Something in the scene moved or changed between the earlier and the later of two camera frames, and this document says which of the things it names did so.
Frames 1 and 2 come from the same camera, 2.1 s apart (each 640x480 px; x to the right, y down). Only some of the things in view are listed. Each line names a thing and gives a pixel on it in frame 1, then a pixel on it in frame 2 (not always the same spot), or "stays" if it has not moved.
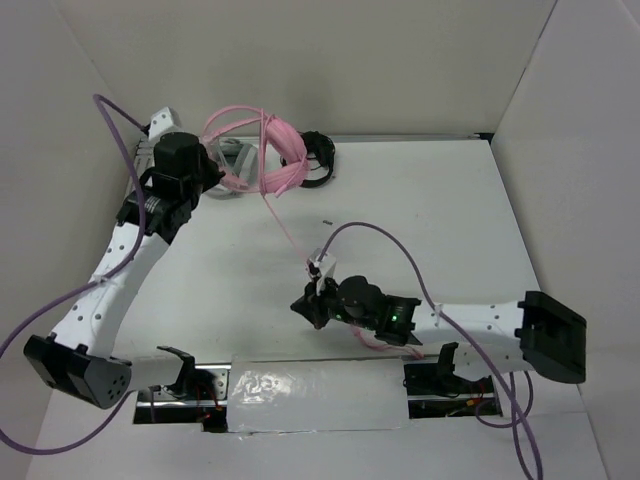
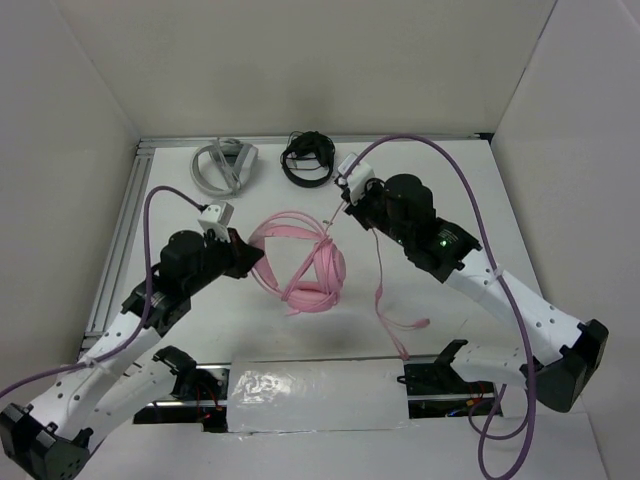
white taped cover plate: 293,393 stays
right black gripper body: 339,312 to 372,211
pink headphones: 256,151 to 317,286
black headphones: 323,147 stays
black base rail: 436,388 stays
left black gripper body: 207,176 to 217,261
